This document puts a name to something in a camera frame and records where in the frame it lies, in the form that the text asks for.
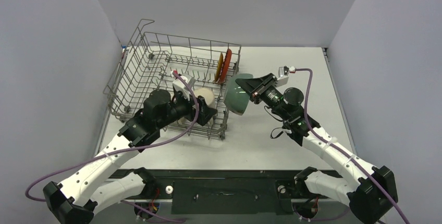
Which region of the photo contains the yellow patterned plate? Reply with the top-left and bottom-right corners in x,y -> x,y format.
213,53 -> 224,83

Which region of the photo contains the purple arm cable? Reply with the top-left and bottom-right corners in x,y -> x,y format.
293,68 -> 412,224
24,72 -> 200,203

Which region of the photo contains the red plastic plate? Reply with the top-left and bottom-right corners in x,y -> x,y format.
218,49 -> 232,84

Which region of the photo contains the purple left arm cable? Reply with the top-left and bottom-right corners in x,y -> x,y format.
24,72 -> 200,203

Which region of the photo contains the white bowl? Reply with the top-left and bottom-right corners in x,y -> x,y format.
224,73 -> 253,116

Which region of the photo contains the grey wire dish rack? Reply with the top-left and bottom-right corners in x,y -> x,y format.
103,19 -> 241,140

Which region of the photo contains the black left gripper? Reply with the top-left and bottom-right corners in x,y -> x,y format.
157,89 -> 217,130

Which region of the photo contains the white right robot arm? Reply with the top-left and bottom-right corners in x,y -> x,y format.
235,73 -> 398,223

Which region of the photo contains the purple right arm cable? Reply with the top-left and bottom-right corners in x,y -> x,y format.
293,68 -> 412,224

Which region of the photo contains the cream mug with floral print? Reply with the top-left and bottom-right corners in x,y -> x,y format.
194,88 -> 216,108

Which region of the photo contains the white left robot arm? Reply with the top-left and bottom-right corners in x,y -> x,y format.
43,88 -> 217,223

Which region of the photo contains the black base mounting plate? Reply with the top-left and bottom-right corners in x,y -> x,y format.
121,169 -> 346,215

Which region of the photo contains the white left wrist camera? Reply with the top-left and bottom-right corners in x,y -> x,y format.
171,70 -> 196,100

